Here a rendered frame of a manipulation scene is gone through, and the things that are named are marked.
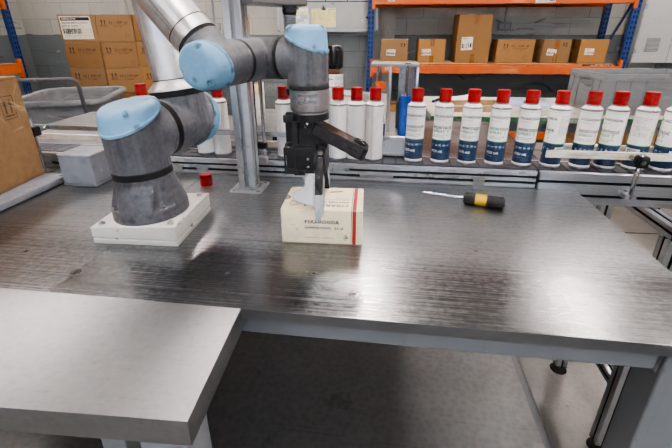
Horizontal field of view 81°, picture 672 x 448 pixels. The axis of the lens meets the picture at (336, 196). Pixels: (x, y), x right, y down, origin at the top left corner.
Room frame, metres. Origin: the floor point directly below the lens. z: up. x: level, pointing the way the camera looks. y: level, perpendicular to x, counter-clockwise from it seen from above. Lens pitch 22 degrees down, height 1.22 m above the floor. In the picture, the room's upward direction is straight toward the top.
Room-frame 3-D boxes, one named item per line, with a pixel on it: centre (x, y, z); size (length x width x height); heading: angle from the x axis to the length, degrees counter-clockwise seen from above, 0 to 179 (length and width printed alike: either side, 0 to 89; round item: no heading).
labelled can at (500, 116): (1.08, -0.45, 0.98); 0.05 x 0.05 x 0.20
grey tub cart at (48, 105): (3.07, 2.02, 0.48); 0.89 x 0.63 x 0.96; 14
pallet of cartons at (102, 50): (4.64, 2.18, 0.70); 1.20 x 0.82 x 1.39; 91
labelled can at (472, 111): (1.09, -0.37, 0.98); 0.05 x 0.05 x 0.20
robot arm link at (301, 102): (0.76, 0.05, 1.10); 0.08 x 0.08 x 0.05
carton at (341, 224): (0.76, 0.02, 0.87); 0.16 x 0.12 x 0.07; 85
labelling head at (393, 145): (1.21, -0.17, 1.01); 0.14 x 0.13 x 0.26; 83
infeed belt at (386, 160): (1.17, 0.26, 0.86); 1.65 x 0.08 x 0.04; 83
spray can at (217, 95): (1.18, 0.35, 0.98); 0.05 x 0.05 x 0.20
